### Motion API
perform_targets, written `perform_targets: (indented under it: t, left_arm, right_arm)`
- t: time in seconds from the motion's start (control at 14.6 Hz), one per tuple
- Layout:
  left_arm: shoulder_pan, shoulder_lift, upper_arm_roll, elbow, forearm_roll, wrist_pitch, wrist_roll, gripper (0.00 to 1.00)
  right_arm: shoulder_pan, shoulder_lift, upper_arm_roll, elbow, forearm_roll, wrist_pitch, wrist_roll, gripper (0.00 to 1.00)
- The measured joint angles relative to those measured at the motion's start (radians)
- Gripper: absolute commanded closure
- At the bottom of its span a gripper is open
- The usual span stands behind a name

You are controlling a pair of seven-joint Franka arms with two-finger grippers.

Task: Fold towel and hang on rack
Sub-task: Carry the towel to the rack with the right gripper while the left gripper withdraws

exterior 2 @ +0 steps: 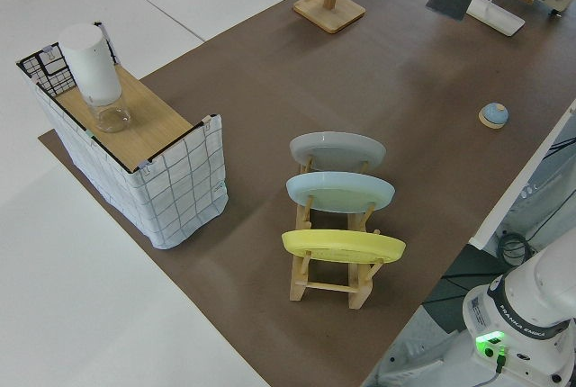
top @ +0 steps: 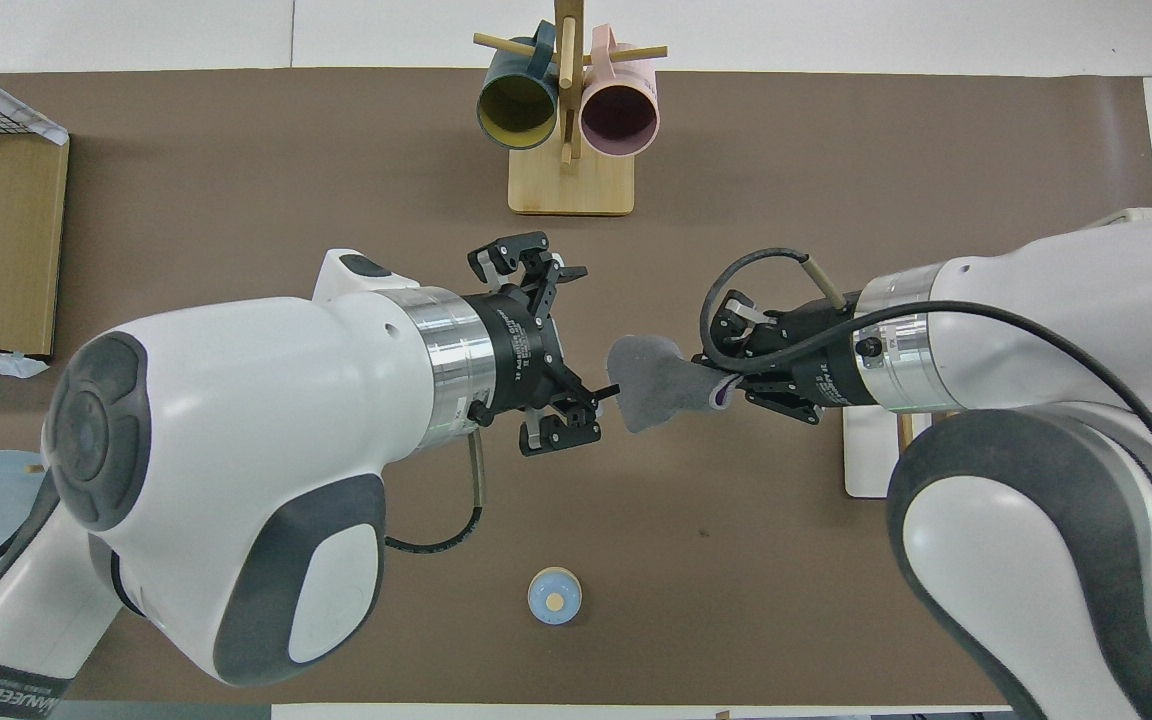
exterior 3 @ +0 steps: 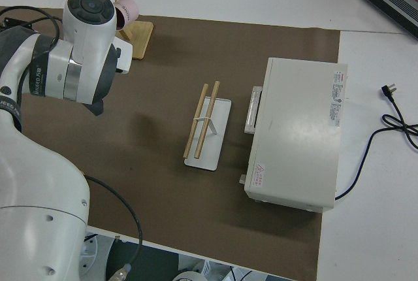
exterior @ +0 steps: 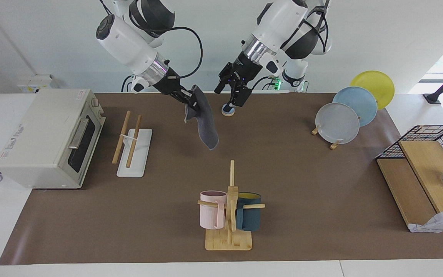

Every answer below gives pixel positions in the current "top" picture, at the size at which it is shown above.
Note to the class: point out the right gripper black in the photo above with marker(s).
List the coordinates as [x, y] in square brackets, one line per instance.
[816, 350]

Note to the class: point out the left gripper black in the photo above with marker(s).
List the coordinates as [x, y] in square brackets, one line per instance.
[521, 350]

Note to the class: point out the purple and grey towel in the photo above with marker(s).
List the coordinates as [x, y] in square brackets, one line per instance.
[656, 385]

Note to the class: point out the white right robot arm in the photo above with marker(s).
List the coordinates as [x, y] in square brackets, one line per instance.
[1056, 330]

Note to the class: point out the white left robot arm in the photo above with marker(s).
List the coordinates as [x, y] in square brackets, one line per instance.
[236, 420]

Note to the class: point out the white wooden-bar towel rack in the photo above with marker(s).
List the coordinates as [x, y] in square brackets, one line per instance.
[866, 450]

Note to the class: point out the wooden mug tree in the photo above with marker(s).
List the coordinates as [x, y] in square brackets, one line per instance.
[571, 190]

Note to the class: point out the brown table mat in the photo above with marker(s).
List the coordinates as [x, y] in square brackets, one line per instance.
[736, 550]

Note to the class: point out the pink mug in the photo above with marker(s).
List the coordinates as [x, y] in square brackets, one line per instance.
[619, 115]

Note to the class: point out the dark teal mug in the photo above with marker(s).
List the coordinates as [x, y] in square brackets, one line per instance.
[516, 105]

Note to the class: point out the blue service bell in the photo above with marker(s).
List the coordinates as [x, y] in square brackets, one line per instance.
[554, 597]

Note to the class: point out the cream toaster oven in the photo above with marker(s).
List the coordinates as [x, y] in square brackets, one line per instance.
[1151, 212]

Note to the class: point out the white patterned cloth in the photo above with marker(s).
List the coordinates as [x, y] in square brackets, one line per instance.
[26, 120]

